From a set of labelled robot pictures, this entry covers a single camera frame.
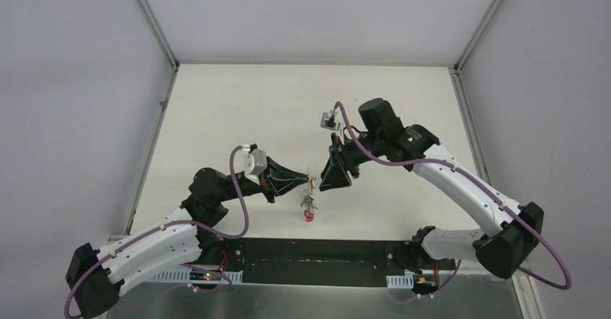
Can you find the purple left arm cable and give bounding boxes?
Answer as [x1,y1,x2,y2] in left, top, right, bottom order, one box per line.
[64,145,251,319]

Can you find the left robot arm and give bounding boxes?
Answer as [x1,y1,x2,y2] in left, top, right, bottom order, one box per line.
[64,154,309,318]

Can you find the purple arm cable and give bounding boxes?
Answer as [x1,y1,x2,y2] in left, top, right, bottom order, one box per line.
[64,145,251,319]
[333,101,573,291]

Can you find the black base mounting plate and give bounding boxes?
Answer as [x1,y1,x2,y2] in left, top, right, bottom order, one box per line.
[196,238,456,288]

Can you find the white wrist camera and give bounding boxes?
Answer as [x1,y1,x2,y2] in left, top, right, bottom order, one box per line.
[243,144,268,185]
[319,110,342,132]

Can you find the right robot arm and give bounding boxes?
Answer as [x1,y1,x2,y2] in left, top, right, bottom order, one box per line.
[319,98,544,279]

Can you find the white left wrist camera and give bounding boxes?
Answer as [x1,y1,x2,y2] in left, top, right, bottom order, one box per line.
[243,144,268,185]

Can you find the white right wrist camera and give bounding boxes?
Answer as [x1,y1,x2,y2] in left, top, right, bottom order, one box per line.
[319,110,342,132]

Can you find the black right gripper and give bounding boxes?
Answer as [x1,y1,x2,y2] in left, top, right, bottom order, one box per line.
[319,132,385,191]

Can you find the aluminium frame rails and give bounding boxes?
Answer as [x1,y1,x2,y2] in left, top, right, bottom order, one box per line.
[97,0,545,319]

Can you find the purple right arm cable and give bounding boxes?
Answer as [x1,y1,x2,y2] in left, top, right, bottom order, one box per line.
[333,101,573,291]

